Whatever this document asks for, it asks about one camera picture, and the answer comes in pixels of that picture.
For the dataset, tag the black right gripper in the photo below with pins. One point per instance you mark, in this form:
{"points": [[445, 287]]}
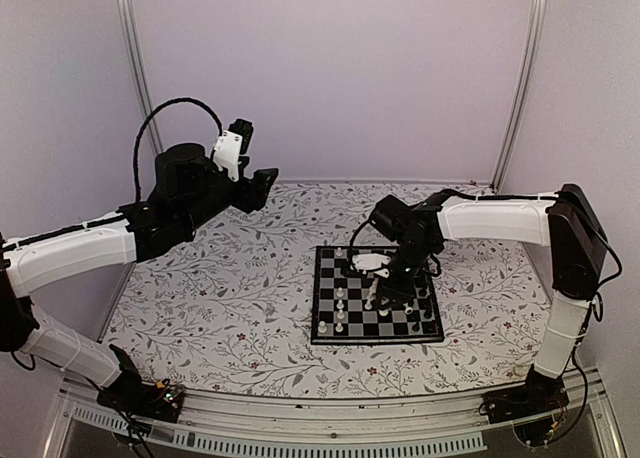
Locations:
{"points": [[397, 292]]}

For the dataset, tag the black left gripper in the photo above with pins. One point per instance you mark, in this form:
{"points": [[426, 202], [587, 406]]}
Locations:
{"points": [[255, 189]]}

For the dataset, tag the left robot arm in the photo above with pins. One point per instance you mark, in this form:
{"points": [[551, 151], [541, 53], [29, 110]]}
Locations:
{"points": [[135, 233]]}

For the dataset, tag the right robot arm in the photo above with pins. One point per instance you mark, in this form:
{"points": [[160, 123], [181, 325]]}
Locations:
{"points": [[563, 221]]}

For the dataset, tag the black and white chess board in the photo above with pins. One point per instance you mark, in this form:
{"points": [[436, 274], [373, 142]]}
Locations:
{"points": [[363, 323]]}

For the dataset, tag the floral patterned table mat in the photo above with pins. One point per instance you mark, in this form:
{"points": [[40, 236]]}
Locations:
{"points": [[231, 311]]}

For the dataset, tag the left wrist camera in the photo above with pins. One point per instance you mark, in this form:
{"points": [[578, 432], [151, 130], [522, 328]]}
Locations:
{"points": [[229, 156]]}

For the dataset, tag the back aluminium rail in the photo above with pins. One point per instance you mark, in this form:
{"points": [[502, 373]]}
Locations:
{"points": [[464, 183]]}

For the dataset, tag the aluminium rail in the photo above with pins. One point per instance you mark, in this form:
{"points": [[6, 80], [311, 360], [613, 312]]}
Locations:
{"points": [[439, 425], [464, 183]]}

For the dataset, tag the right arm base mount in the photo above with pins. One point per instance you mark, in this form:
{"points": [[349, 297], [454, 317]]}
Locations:
{"points": [[540, 402]]}

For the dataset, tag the left aluminium frame post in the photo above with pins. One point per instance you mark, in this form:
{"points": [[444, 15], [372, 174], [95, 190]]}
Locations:
{"points": [[153, 143]]}

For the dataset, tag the aluminium frame post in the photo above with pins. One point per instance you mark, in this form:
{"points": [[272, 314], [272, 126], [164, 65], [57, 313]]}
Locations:
{"points": [[531, 46], [153, 143]]}

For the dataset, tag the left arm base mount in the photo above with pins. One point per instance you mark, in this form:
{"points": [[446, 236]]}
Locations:
{"points": [[129, 394]]}

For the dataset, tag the front aluminium rail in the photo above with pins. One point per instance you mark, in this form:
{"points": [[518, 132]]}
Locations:
{"points": [[439, 425]]}

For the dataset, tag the right aluminium frame post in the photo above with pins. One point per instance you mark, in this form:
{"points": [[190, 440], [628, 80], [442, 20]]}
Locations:
{"points": [[531, 46]]}

